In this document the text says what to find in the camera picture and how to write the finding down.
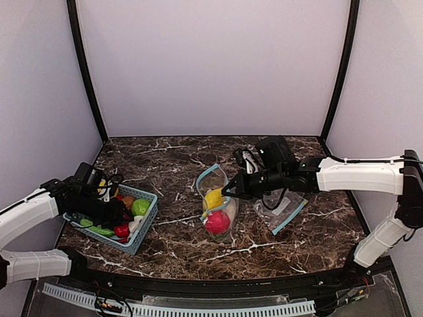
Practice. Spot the right black frame post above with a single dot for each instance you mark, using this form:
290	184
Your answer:
342	69

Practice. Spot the large clear zip bag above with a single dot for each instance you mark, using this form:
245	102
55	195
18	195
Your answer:
212	178

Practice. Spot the light blue plastic basket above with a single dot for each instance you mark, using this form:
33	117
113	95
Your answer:
132	246

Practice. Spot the small clear zip bag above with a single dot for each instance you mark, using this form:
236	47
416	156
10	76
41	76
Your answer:
279	208

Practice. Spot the black frame post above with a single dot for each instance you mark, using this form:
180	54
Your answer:
342	69
84	68

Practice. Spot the brown toy potato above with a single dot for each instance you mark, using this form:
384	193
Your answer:
128	201

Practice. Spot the red toy bell pepper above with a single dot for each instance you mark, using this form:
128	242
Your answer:
122	232

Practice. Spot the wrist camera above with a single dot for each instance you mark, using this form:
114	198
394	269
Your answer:
118	178
246	159

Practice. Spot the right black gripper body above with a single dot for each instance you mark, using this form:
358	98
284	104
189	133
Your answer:
246	185

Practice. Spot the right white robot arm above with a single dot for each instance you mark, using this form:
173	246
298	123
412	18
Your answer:
400	176

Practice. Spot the white slotted cable duct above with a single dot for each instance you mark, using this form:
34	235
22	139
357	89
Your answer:
169	306

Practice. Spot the left black frame post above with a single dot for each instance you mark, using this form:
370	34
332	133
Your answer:
84	68

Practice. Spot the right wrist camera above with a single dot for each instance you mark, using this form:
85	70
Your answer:
246	159

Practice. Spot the large red toy apple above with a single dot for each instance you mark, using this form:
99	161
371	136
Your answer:
217	222

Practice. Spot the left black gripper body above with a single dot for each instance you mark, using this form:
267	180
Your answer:
110	214

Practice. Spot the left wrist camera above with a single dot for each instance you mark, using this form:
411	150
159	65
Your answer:
118	178

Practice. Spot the yellow toy potato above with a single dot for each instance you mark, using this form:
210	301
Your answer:
213	199

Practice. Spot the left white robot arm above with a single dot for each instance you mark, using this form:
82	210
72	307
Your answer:
88	192

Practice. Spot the yellow toy lemon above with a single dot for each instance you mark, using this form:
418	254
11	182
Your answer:
108	189

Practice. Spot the green toy cucumber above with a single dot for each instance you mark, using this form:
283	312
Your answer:
88	224

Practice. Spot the black front frame rail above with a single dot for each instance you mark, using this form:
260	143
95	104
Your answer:
312	285

